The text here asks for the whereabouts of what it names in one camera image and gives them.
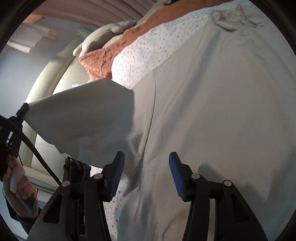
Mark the person's left hand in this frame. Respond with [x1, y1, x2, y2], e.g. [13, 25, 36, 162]
[3, 155, 39, 218]

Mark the white floral dotted quilt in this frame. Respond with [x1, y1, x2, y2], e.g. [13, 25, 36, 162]
[89, 9, 209, 241]

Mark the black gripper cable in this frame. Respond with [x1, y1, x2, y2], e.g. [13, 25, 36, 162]
[0, 114, 63, 186]

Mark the beige plush pillow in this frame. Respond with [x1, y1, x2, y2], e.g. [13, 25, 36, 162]
[73, 20, 137, 57]

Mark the orange brown duvet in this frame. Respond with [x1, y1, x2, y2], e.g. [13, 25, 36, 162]
[78, 0, 227, 81]

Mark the beige large garment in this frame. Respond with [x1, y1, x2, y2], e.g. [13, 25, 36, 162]
[25, 1, 295, 240]

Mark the pink curtain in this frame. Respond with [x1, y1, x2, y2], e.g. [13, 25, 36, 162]
[33, 0, 156, 27]

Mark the cream padded headboard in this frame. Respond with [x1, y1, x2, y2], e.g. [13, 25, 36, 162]
[19, 27, 90, 192]

